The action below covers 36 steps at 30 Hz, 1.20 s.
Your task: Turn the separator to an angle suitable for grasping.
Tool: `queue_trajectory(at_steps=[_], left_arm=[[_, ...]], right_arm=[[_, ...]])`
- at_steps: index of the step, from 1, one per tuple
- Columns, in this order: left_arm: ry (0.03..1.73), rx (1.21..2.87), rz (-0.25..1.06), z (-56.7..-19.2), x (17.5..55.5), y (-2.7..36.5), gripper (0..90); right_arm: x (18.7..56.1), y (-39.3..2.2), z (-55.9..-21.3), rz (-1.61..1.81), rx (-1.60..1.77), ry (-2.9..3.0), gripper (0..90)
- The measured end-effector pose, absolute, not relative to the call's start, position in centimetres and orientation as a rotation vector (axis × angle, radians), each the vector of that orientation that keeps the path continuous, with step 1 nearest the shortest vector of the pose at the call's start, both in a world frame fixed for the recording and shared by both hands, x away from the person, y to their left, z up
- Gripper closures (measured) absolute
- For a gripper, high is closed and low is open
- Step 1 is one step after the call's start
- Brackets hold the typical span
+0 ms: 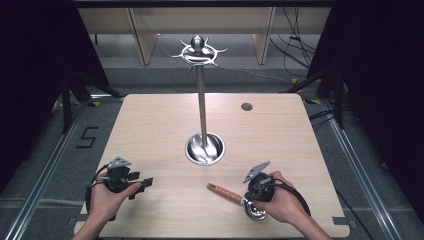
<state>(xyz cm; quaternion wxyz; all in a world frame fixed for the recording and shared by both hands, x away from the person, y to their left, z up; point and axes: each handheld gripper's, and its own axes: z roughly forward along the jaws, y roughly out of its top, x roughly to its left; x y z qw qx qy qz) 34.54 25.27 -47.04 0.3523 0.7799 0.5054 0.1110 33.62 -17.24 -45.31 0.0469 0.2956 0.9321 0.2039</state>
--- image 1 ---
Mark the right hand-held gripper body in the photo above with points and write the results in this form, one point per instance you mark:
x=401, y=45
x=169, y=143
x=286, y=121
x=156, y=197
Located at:
x=261, y=190

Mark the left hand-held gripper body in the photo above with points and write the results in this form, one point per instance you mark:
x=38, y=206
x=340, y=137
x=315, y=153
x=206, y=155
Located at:
x=116, y=178

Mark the metal utensil stand with hooks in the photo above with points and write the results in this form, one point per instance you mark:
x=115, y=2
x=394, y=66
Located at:
x=201, y=100

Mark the person's left hand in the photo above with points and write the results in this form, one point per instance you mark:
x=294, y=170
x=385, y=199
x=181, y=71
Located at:
x=106, y=200

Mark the person's right hand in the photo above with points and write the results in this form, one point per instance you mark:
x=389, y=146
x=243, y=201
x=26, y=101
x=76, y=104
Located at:
x=285, y=203

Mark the black tripod stand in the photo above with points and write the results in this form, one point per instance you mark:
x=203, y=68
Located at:
x=338, y=96
x=66, y=100

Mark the black curtain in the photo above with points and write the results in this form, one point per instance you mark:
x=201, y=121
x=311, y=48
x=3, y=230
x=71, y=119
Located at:
x=383, y=83
x=36, y=83

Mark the aluminium floor rail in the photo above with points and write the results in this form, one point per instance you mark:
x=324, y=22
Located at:
x=366, y=173
x=43, y=180

